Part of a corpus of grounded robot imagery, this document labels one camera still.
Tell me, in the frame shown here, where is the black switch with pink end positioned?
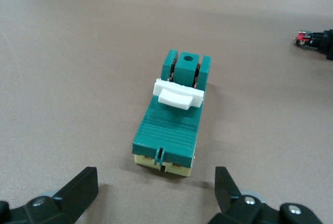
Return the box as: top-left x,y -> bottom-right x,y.
293,29 -> 333,61

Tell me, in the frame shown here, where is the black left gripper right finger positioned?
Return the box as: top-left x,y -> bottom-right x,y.
209,166 -> 324,224

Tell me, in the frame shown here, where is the green load switch white handle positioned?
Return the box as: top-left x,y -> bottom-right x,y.
132,49 -> 212,178

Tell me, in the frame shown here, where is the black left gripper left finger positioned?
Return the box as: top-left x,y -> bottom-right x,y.
0,166 -> 99,224

